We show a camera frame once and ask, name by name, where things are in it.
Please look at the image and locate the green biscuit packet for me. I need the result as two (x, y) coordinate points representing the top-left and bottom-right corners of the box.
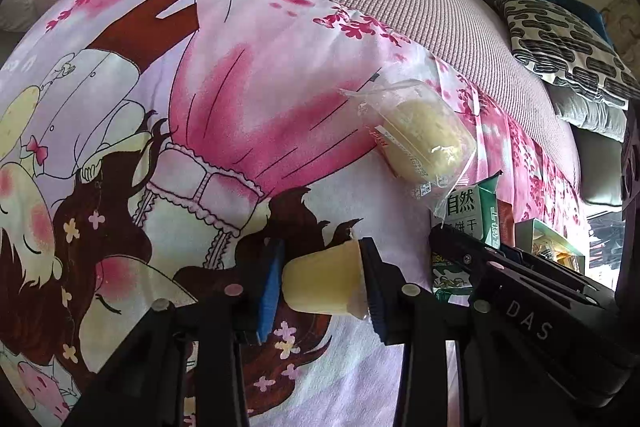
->
(431, 170), (502, 303)

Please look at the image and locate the clear yellow bun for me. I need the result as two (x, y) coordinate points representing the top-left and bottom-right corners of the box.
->
(341, 77), (476, 218)

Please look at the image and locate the yellow jelly cup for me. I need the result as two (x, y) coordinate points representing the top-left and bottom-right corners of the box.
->
(281, 239), (369, 320)

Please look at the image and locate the red snack packet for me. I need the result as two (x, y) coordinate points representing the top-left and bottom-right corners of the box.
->
(497, 199), (516, 247)

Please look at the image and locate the teal cardboard box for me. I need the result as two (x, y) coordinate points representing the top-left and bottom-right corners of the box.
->
(515, 219), (586, 274)

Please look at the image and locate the grey cushion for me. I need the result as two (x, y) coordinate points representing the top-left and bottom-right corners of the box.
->
(546, 84), (627, 142)

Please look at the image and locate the black patterned cushion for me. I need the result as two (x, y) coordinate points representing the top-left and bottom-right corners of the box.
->
(498, 0), (639, 109)

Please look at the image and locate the pink anime print cloth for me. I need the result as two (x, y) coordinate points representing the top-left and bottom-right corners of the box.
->
(1, 0), (585, 426)

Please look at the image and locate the blue cloth behind cushions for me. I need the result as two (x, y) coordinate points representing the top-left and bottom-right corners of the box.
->
(546, 0), (614, 46)

